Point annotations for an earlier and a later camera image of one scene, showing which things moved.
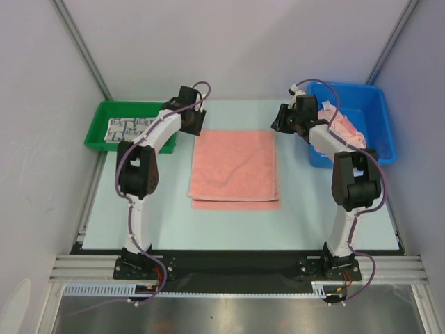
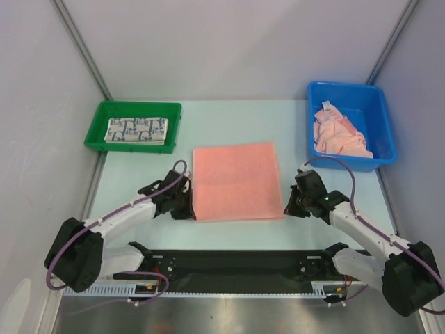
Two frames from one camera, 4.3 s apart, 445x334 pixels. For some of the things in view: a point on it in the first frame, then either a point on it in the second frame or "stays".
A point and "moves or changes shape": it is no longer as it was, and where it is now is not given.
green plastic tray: x=97 y=129 stays
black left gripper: x=196 y=129 -> x=188 y=213
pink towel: x=234 y=170 moves or changes shape
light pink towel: x=341 y=126 stays
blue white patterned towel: x=126 y=129 stays
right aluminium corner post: x=406 y=16 stays
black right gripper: x=280 y=119 -> x=296 y=201
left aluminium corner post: x=61 y=8 stays
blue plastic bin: x=366 y=107 stays
